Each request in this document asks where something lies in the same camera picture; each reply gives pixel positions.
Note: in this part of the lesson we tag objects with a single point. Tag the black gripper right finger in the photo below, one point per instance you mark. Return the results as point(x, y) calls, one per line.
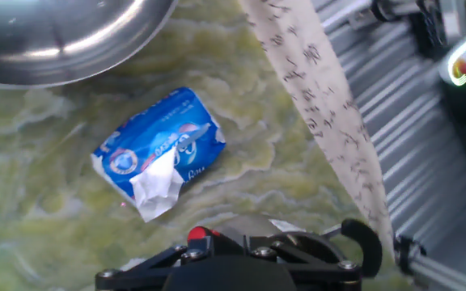
point(318, 271)

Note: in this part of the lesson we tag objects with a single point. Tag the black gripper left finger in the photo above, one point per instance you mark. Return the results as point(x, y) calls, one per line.
point(152, 264)

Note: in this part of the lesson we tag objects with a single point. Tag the steel mixing bowl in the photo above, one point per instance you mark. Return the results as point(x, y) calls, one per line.
point(55, 36)

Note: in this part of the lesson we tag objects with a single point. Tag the black pole clamp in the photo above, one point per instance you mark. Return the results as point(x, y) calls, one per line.
point(407, 252)

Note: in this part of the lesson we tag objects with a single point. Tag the blue tissue pack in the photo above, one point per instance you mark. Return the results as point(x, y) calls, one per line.
point(156, 137)

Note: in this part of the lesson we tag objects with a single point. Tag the green marble patterned mat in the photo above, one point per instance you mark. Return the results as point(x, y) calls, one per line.
point(257, 153)

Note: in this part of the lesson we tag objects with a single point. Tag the aluminium pole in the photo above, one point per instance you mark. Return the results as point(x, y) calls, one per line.
point(451, 275)

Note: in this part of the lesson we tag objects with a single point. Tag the beige calligraphy cloth strip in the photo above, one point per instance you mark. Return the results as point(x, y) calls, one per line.
point(318, 81)

